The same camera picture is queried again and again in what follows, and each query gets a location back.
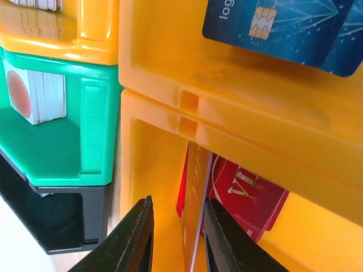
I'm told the red white card stack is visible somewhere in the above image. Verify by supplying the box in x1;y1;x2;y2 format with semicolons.
3;60;66;125

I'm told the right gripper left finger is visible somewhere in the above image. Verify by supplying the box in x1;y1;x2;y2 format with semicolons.
70;196;154;272

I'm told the yellow bin lower right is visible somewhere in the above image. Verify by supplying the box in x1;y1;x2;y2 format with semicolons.
119;1;362;182

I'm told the red VIP card stack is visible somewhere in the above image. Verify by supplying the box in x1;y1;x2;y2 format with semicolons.
206;154;289;242

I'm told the yellow bin lower middle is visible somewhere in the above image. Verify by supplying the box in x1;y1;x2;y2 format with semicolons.
121;90;362;271

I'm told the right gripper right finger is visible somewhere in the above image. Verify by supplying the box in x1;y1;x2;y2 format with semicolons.
204;199;287;271

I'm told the green bin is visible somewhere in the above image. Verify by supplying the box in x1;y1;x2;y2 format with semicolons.
1;49;122;187

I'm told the black bin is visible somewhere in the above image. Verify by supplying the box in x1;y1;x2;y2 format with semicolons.
1;154;111;254

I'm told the yellow bin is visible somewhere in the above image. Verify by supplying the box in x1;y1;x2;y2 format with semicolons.
1;1;120;66
121;90;362;271
119;1;362;182

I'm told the yellow bin upper right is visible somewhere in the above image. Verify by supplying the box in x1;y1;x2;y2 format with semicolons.
1;1;120;66

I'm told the blue VIP card stack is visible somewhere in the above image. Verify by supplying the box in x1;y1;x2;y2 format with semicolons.
202;0;362;77

